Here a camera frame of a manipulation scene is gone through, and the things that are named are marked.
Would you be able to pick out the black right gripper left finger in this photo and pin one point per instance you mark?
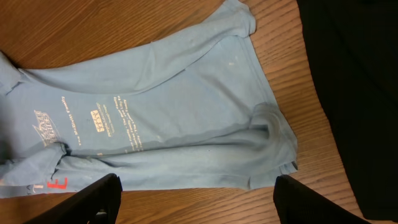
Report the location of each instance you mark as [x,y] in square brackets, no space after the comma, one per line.
[97,203]

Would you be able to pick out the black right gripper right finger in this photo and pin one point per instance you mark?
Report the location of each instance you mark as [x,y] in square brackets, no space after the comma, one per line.
[297,204]

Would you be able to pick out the light blue t-shirt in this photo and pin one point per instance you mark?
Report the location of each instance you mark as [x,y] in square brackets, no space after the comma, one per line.
[192,110]

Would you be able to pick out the black garment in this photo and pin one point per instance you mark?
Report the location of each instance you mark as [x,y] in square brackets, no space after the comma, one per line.
[352,53]

